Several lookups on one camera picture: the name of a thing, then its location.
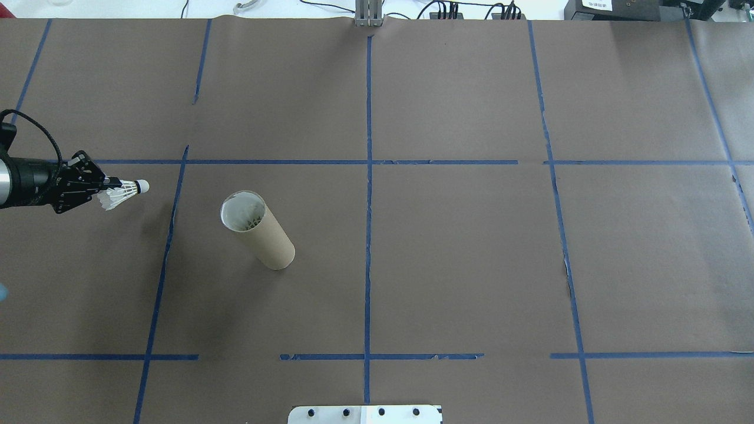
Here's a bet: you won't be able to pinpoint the brown cardboard tube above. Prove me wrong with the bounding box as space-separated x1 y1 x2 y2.
220 190 296 271

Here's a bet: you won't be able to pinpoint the black power strip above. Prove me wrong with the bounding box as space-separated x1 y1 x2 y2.
485 2 525 21
428 2 467 21

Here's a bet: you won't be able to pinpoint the black box with white label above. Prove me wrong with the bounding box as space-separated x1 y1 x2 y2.
564 0 667 22

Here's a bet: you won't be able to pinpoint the white metal plate with screws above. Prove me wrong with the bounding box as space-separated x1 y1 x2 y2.
288 405 444 424

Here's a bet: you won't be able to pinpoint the long black cable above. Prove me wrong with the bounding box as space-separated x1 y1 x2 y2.
300 0 356 14

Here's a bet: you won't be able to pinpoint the white feather shuttlecock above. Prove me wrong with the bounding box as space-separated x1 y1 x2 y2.
98 179 150 211
226 197 266 231

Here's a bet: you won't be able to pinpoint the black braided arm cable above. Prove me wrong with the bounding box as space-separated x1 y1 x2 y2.
0 110 63 177

